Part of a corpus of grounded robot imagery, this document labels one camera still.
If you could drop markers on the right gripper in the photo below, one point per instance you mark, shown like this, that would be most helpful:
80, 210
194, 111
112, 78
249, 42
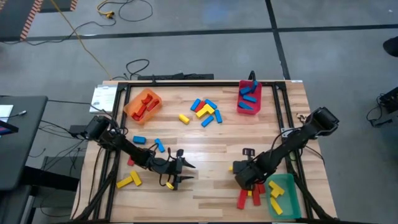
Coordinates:
248, 174

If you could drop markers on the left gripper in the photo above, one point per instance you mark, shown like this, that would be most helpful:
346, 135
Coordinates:
168, 166

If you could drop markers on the yellow wooden cube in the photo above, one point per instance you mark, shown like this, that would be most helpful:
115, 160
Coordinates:
275, 194

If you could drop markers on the blue wooden block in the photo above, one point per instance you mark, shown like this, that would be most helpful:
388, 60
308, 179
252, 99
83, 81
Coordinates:
245, 105
255, 86
160, 145
211, 104
195, 104
249, 99
139, 139
245, 91
218, 116
207, 121

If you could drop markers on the red wooden block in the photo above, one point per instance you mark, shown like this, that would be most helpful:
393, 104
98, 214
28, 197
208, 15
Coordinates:
256, 197
200, 107
141, 110
135, 117
130, 162
242, 199
261, 188
153, 105
147, 99

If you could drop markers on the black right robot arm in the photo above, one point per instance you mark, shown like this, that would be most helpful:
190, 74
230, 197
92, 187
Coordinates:
295, 140

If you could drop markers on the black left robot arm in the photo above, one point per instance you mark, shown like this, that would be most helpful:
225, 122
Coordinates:
124, 146

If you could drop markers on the green translucent plastic bin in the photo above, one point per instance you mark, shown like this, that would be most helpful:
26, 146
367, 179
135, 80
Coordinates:
289, 199

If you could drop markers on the yellow wooden cylinder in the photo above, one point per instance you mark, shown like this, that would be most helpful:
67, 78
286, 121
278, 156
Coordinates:
184, 119

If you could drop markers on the pink-red translucent plastic bin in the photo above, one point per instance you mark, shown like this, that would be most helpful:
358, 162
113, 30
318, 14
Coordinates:
256, 107

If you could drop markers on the orange translucent plastic bin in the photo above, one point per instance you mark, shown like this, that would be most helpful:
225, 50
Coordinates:
136, 104

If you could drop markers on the black power strip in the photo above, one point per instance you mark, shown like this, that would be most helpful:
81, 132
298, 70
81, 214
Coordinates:
174, 76

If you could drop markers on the black clamp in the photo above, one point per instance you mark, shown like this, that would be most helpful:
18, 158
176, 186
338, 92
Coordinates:
252, 76

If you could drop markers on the white paper booklet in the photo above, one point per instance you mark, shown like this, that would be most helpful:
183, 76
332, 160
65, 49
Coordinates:
103, 99

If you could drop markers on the black desk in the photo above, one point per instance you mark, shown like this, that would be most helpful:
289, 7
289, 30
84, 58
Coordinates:
18, 143

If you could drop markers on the dark tablet screen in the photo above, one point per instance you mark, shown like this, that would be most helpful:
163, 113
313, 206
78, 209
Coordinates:
6, 128

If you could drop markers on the white paper sheet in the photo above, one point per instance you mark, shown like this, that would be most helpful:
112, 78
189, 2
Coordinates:
5, 112

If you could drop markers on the black round object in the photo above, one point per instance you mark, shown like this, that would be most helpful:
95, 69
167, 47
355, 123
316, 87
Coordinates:
391, 46

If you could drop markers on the black mat striped edge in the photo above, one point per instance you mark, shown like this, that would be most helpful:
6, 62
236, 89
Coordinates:
59, 4
15, 18

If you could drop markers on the black aluminium table frame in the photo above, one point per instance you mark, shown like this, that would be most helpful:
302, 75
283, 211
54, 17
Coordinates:
199, 83

